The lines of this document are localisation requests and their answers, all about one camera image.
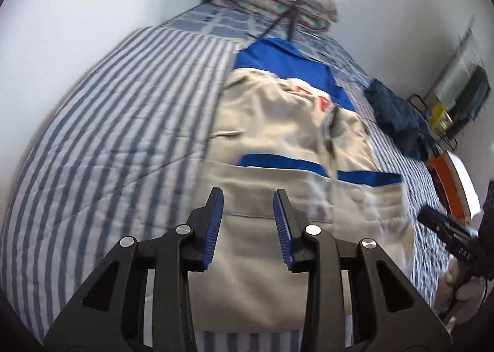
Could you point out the orange box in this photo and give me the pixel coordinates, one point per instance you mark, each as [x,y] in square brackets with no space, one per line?
[449,186]

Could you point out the beige and blue work jacket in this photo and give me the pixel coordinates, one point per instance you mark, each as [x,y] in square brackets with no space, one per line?
[270,124]

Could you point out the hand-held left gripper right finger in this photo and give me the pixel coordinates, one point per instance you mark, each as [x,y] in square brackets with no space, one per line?
[281,232]

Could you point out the dark blue clothes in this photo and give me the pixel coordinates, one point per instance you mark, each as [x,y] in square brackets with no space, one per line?
[397,116]

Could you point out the white cloth cover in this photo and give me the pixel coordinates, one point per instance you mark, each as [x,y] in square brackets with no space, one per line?
[467,178]

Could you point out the black tripod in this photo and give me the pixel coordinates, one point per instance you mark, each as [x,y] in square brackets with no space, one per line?
[292,24]

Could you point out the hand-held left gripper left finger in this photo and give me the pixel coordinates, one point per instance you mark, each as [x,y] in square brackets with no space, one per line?
[214,228]

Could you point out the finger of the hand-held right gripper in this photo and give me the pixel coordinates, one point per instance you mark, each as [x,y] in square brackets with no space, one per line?
[444,226]

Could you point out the yellow crate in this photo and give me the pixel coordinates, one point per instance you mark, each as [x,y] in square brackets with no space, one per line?
[440,114]

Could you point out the blue checkered bed sheet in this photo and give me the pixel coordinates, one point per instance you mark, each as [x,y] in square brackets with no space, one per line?
[216,20]

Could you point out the black clothes rack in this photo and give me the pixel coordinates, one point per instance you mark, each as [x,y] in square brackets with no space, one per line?
[416,95]

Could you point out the blue striped quilt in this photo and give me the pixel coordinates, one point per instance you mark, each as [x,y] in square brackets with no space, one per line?
[115,124]

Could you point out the dark hanging clothes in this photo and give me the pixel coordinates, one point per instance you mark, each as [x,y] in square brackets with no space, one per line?
[474,93]

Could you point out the striped hanging cloth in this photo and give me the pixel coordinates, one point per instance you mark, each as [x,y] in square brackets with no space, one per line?
[455,74]

